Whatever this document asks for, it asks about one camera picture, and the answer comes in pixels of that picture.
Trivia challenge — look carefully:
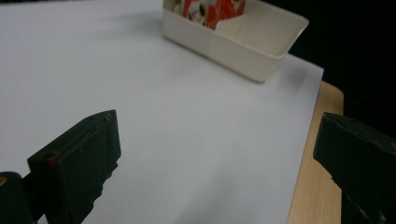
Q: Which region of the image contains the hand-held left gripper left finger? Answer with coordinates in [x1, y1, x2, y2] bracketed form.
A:
[27, 109, 122, 224]

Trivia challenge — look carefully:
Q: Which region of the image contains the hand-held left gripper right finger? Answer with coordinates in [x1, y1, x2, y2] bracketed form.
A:
[312, 112, 396, 224]

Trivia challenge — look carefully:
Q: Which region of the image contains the white divided tray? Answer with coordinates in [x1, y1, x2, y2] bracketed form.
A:
[162, 0, 310, 84]

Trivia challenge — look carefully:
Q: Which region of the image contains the red and black food packet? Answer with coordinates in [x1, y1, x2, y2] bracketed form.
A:
[174, 0, 248, 31]

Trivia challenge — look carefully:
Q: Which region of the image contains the white table mat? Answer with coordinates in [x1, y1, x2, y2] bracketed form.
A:
[0, 0, 325, 224]

